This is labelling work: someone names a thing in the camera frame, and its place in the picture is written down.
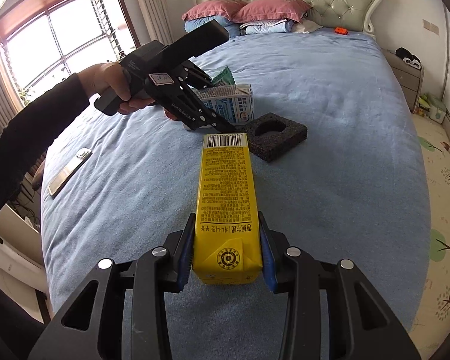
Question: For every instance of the folded blue quilt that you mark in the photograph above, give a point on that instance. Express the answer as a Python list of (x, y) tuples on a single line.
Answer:
[(195, 25)]

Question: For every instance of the pink pillow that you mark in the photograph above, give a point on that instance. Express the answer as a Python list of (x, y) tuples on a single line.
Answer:
[(213, 9), (273, 9)]

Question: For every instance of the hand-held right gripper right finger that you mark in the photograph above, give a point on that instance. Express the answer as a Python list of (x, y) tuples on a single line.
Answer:
[(267, 266)]

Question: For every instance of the green snack packet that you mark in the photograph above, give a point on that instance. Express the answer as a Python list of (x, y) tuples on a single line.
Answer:
[(225, 77)]

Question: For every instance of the silver metal bar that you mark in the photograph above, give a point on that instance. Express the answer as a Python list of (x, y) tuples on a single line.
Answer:
[(65, 174)]

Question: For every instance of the black foam block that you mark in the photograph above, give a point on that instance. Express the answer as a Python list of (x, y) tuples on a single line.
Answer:
[(285, 142)]

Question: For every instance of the wooden frame window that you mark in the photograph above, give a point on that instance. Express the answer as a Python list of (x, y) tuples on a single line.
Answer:
[(60, 33)]

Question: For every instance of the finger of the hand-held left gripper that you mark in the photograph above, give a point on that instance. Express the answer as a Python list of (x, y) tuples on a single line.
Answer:
[(195, 110), (198, 75)]

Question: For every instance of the person's left hand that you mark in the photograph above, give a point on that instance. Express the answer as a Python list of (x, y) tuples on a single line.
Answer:
[(105, 78)]

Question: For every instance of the white blue milk carton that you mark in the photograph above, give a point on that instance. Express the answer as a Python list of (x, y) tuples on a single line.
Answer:
[(232, 105)]

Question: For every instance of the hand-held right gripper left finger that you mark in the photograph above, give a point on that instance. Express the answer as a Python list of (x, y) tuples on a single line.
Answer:
[(185, 255)]

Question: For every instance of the black clothing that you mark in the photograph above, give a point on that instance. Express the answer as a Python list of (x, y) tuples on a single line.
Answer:
[(407, 56)]

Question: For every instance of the white cloth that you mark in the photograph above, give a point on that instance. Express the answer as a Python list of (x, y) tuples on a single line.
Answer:
[(307, 27)]

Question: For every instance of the beige curtain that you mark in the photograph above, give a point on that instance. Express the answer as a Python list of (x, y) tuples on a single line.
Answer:
[(152, 7)]

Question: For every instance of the wall switch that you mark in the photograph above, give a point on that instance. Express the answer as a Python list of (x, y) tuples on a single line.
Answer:
[(431, 26)]

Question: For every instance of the green white storage box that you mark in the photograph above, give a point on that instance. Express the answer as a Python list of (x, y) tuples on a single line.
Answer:
[(437, 110)]

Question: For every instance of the folded patterned blanket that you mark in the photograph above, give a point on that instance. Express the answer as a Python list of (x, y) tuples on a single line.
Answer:
[(266, 27)]

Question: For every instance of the small colourful toy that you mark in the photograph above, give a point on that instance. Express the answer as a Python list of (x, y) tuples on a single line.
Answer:
[(422, 105)]

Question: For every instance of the person's left forearm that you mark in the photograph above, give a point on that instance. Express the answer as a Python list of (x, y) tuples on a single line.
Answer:
[(30, 127)]

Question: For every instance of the grey nightstand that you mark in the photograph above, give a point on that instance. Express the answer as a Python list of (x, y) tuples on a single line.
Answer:
[(403, 82)]

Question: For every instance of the printed play mat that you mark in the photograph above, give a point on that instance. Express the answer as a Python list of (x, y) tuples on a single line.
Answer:
[(442, 213)]

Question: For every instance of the yellow milk carton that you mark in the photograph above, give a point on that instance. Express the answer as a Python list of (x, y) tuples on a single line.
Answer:
[(227, 195)]

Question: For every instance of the small orange object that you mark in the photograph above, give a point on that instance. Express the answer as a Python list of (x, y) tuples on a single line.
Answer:
[(340, 30)]

